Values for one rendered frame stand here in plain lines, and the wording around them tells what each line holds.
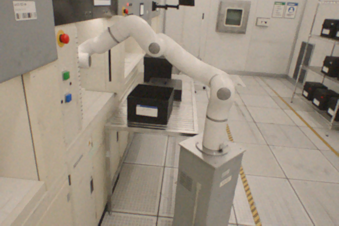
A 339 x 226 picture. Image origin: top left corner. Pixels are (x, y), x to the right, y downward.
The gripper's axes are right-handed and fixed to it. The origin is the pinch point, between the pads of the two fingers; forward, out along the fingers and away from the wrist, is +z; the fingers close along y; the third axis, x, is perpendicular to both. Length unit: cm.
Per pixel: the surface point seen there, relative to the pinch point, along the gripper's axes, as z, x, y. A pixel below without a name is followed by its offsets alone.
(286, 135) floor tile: -243, -120, 136
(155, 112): -68, -35, 12
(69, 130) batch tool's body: -28.5, -24.8, -31.6
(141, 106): -59, -32, 13
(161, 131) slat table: -72, -44, 4
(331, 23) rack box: -322, 18, 222
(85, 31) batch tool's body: -19.4, 10.5, 40.6
